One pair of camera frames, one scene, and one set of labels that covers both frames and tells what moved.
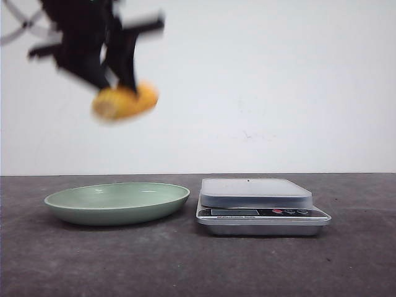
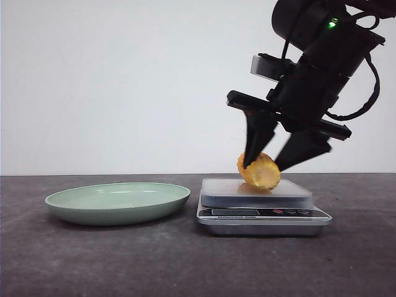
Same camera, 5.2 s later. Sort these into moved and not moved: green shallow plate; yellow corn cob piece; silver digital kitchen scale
Moved: yellow corn cob piece
Not moved: green shallow plate; silver digital kitchen scale
